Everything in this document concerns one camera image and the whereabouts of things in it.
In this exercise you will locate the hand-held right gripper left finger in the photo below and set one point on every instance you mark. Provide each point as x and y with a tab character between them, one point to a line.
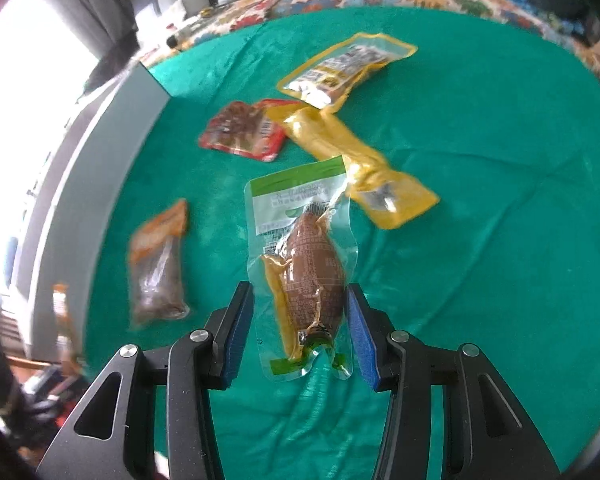
240	340

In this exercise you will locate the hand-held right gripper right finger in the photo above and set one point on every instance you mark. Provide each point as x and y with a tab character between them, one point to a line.
362	345

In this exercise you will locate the green label brown snack packet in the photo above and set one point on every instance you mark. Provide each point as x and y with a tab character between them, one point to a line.
310	260

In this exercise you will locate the orange label dark snack packet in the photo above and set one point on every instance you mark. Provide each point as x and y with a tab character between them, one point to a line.
155	270

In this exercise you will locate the long yellow snack packet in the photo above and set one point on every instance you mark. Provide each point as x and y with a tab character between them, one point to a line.
340	145

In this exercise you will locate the white cardboard box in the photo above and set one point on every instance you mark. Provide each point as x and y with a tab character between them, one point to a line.
80	185

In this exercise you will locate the red snack packet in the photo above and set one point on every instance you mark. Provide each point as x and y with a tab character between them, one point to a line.
240	130

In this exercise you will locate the yellow windowed snack packet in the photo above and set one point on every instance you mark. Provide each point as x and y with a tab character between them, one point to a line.
340	70

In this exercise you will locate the green tablecloth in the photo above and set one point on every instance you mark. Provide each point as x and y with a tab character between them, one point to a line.
480	210

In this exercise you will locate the large window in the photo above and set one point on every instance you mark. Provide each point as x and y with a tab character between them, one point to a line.
20	110

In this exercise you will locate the small dark bottle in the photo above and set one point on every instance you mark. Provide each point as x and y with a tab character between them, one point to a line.
177	40

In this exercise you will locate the grey curtain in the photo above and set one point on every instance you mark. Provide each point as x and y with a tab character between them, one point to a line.
80	5

